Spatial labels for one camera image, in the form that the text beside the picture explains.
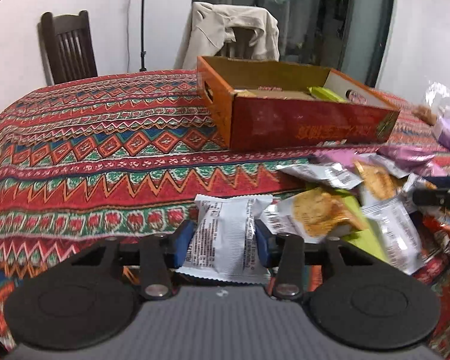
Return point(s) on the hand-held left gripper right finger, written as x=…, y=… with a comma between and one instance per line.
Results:
x=262, y=243

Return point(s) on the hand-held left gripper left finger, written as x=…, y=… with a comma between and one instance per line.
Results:
x=183, y=243

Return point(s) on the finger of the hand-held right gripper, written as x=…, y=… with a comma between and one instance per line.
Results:
x=440, y=181
x=435, y=198

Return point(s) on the silver snack packet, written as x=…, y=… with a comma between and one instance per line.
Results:
x=225, y=232

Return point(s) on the heap of assorted snack packets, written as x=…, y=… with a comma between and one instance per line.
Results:
x=322, y=210

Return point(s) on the red cardboard box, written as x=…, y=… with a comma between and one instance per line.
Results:
x=303, y=123

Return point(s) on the brown pastry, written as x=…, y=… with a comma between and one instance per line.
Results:
x=423, y=113

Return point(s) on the clear plastic bag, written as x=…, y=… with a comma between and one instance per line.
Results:
x=440, y=95

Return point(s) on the green snack packet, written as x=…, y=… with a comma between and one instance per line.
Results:
x=328, y=93

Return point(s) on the jacket-draped wooden chair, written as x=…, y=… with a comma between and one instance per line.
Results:
x=243, y=43

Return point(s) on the glass sliding door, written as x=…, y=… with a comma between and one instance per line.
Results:
x=307, y=26

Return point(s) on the beige jacket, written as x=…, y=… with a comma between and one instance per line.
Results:
x=206, y=33

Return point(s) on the dark wooden chair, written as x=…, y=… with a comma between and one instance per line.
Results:
x=71, y=48

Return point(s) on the black light stand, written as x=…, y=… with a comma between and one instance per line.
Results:
x=143, y=18

